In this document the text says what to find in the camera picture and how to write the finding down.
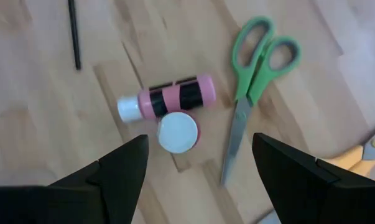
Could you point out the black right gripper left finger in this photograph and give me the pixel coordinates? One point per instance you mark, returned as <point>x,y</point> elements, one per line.
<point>50,205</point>

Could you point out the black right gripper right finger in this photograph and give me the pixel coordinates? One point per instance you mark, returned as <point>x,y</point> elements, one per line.
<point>330,202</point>

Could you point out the red paint bottle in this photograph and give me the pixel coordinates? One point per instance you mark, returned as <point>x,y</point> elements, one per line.
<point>178,132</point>

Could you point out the pink paint bottle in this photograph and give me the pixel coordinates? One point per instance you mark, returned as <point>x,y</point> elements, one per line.
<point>174,96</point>

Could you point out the thin black paintbrush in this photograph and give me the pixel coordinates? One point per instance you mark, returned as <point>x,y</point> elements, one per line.
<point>75,37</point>

